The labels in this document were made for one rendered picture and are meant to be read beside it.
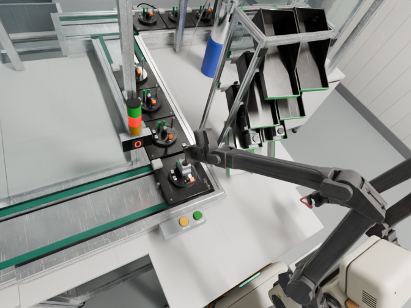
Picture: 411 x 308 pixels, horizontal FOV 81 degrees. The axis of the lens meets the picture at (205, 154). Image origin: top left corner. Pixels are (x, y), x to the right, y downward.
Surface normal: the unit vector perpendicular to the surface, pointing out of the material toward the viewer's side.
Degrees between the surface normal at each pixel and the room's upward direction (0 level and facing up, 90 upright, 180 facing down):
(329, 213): 0
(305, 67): 25
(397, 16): 90
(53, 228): 0
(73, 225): 0
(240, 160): 66
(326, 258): 73
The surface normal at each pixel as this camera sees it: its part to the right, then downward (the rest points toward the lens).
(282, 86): 0.30, -0.13
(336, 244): -0.67, 0.27
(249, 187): 0.20, -0.54
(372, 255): -0.17, -0.93
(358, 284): -0.86, 0.31
